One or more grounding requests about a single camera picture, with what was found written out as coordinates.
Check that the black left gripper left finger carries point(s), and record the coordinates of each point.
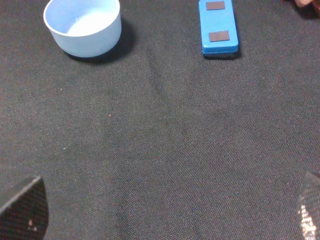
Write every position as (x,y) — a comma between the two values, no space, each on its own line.
(24,210)

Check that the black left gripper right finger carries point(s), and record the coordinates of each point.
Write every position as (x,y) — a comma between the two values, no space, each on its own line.
(308,207)

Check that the light blue plastic bowl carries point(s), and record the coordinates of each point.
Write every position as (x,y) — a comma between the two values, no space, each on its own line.
(84,28)

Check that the black table cloth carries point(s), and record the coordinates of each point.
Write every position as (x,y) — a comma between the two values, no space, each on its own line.
(152,141)

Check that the blue whiteboard eraser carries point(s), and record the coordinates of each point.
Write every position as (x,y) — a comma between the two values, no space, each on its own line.
(219,37)

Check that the brown crumpled cloth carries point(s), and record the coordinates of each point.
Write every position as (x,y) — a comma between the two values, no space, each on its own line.
(308,8)

